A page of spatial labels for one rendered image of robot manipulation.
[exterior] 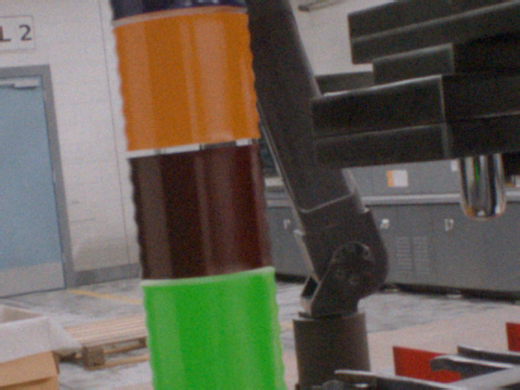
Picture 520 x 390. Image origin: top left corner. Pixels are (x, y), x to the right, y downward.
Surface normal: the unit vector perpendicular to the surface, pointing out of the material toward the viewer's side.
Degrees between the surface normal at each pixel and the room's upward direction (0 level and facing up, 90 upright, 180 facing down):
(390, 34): 90
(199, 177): 104
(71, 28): 90
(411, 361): 90
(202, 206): 76
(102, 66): 90
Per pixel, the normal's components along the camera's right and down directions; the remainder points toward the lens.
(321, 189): -0.10, -0.13
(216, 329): 0.07, 0.29
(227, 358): 0.15, -0.20
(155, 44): -0.30, 0.33
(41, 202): 0.43, 0.01
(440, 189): -0.90, 0.12
